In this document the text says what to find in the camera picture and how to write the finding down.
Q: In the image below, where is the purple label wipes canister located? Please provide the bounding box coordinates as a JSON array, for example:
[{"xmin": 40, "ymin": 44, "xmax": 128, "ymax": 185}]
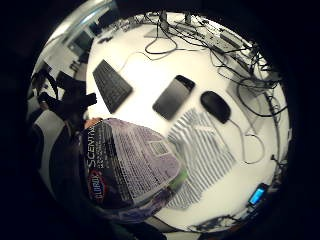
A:
[{"xmin": 78, "ymin": 117, "xmax": 188, "ymax": 224}]

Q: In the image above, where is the black keyboard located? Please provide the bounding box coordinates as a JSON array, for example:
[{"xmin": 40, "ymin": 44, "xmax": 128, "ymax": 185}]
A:
[{"xmin": 92, "ymin": 59, "xmax": 134, "ymax": 115}]

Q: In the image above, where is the black smartphone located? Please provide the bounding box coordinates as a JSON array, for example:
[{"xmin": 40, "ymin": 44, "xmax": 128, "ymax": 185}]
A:
[{"xmin": 152, "ymin": 74, "xmax": 196, "ymax": 121}]

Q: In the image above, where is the small black desk object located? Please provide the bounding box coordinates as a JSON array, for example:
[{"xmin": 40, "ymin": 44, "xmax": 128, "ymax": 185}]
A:
[{"xmin": 97, "ymin": 35, "xmax": 114, "ymax": 45}]

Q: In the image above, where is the grey striped cloth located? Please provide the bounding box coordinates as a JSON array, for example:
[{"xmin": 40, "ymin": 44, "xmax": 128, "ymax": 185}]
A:
[{"xmin": 165, "ymin": 107, "xmax": 238, "ymax": 211}]

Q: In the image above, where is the black computer mouse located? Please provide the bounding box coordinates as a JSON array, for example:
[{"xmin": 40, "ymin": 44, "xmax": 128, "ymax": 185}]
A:
[{"xmin": 200, "ymin": 90, "xmax": 232, "ymax": 125}]

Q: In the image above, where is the grey monitor stand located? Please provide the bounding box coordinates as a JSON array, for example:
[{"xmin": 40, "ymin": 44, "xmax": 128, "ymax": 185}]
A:
[
  {"xmin": 144, "ymin": 9, "xmax": 175, "ymax": 39},
  {"xmin": 175, "ymin": 12, "xmax": 201, "ymax": 28}
]

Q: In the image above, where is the grey power strip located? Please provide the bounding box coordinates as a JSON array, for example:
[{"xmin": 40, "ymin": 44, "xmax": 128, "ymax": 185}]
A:
[{"xmin": 199, "ymin": 29, "xmax": 242, "ymax": 54}]

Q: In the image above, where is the small device with blue screen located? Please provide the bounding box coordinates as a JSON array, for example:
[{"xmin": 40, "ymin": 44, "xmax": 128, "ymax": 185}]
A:
[{"xmin": 247, "ymin": 182, "xmax": 270, "ymax": 207}]

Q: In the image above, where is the grey mouse cable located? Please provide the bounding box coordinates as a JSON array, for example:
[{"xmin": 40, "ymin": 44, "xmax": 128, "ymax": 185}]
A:
[{"xmin": 228, "ymin": 118, "xmax": 266, "ymax": 166}]

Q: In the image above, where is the bundle of black cables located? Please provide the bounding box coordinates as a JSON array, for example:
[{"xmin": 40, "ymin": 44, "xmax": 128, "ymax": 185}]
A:
[{"xmin": 143, "ymin": 12, "xmax": 290, "ymax": 168}]

